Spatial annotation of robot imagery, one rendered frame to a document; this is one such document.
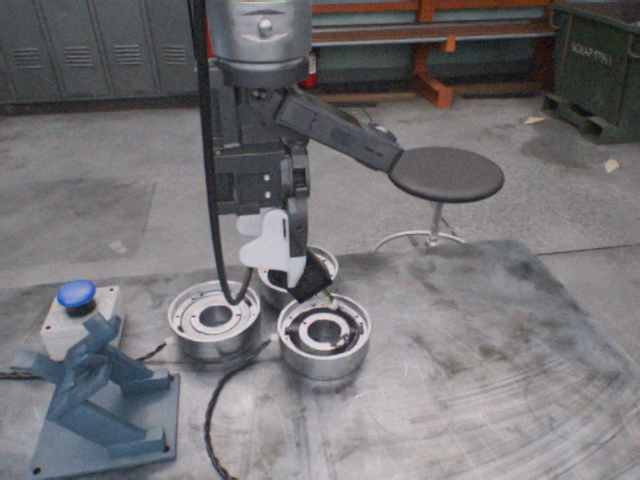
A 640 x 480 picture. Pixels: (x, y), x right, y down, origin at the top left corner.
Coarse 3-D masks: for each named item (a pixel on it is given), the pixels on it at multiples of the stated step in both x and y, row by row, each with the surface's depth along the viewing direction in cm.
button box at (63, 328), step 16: (96, 288) 59; (112, 288) 59; (96, 304) 57; (112, 304) 57; (48, 320) 55; (64, 320) 55; (80, 320) 55; (48, 336) 54; (64, 336) 54; (80, 336) 54; (48, 352) 55; (64, 352) 55
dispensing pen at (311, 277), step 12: (312, 264) 47; (276, 276) 47; (312, 276) 48; (324, 276) 49; (288, 288) 49; (300, 288) 49; (312, 288) 49; (324, 288) 49; (300, 300) 50; (324, 300) 51
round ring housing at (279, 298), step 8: (312, 248) 68; (320, 248) 67; (320, 256) 67; (328, 256) 66; (328, 264) 66; (336, 264) 64; (264, 272) 64; (336, 272) 63; (264, 280) 61; (336, 280) 63; (264, 288) 62; (272, 288) 60; (280, 288) 60; (328, 288) 61; (336, 288) 64; (264, 296) 62; (272, 296) 61; (280, 296) 60; (288, 296) 60; (272, 304) 63; (280, 304) 61
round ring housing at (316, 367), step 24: (288, 312) 57; (360, 312) 57; (288, 336) 55; (312, 336) 58; (336, 336) 58; (360, 336) 55; (288, 360) 53; (312, 360) 51; (336, 360) 51; (360, 360) 53
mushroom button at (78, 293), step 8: (80, 280) 56; (64, 288) 55; (72, 288) 55; (80, 288) 55; (88, 288) 55; (56, 296) 54; (64, 296) 54; (72, 296) 54; (80, 296) 54; (88, 296) 54; (64, 304) 54; (72, 304) 54; (80, 304) 54
